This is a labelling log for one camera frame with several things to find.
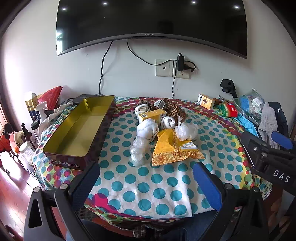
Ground grey cloth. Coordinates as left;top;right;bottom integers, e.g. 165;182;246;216
258;102;279;149

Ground clear bag of blue masks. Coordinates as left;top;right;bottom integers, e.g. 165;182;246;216
238;89;265;119

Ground black television power cable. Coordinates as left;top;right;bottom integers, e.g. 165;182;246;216
99;40;114;95

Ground black adapter cable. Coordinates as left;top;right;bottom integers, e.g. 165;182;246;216
171;70;177;99

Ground brown snack bag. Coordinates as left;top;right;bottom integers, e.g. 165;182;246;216
163;98;187;124

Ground ball of twine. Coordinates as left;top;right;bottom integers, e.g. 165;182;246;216
14;131;26;146

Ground red plastic bag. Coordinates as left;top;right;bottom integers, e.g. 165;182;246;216
38;86;63;110

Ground yellow snack bag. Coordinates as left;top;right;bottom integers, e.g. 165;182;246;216
151;128;206;167

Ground red green medicine box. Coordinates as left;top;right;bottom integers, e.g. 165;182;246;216
221;103;238;118

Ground black power adapter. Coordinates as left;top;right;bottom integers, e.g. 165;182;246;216
177;53;185;72

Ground white sock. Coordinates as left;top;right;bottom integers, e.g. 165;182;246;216
134;104;152;116
161;116;177;130

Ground polka dot tablecloth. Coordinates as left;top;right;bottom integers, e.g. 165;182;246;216
31;96;274;224

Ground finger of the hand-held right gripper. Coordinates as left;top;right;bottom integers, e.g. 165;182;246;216
237;131;274;168
271;130;296;158

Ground white cloth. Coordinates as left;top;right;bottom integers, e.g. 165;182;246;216
38;102;75;140

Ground blue yellow carton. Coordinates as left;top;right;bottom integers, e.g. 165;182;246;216
25;92;40;121

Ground white socks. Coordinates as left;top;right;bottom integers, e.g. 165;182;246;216
137;118;160;142

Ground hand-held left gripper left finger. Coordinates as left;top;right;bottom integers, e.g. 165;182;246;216
23;161;101;241

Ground dark jacket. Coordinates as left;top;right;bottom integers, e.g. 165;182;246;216
268;101;289;139

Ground white wall socket plate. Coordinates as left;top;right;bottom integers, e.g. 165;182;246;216
155;59;191;80

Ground clear plastic bag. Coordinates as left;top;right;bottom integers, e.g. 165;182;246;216
132;137;149;151
174;122;199;141
129;148;146;167

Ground white lidded jar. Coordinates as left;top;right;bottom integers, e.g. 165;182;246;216
18;142;36;165

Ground blue cloth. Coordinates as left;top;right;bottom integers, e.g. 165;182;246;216
236;115;259;138

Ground black flat screen television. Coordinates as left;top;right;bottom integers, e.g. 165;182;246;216
56;0;247;57

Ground small yellow medicine box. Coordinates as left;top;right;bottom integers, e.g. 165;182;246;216
198;94;216;110

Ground black flat device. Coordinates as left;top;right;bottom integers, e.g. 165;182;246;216
73;94;99;105

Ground maroon tin box gold inside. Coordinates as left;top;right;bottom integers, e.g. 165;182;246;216
43;95;117;171

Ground yellow white medicine box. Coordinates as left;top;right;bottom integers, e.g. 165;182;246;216
138;109;167;126

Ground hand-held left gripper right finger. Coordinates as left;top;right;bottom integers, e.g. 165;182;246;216
193;162;270;241

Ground black plug with cable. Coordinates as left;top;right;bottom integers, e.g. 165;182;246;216
184;61;196;73

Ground dog in orange coat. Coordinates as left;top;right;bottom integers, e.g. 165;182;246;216
0;123;17;159

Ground black clamp holder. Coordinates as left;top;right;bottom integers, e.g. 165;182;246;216
220;79;239;99

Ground thin black television cable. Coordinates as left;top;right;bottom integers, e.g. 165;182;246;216
126;38;179;66

